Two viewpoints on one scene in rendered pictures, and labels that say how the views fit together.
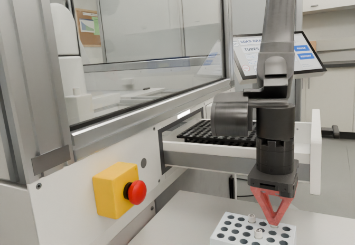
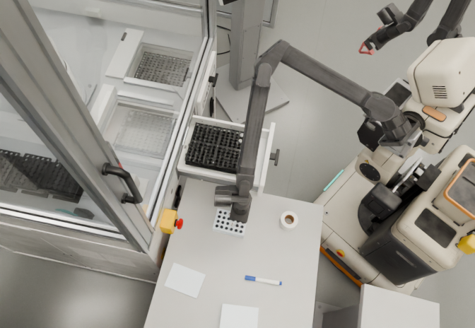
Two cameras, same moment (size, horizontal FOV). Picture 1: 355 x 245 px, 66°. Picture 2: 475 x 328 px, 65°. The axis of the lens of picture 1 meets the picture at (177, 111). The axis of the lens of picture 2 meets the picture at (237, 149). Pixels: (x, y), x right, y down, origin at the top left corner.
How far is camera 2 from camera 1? 1.12 m
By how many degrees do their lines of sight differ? 53
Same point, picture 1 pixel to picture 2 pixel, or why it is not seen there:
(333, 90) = not seen: outside the picture
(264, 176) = (236, 216)
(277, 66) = (245, 188)
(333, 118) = not seen: outside the picture
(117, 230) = not seen: hidden behind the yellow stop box
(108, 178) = (168, 227)
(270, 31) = (245, 156)
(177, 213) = (191, 201)
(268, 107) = (239, 203)
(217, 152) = (212, 177)
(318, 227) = (259, 204)
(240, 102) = (227, 196)
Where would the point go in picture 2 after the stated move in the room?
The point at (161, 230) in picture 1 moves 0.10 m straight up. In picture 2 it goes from (186, 216) to (184, 208)
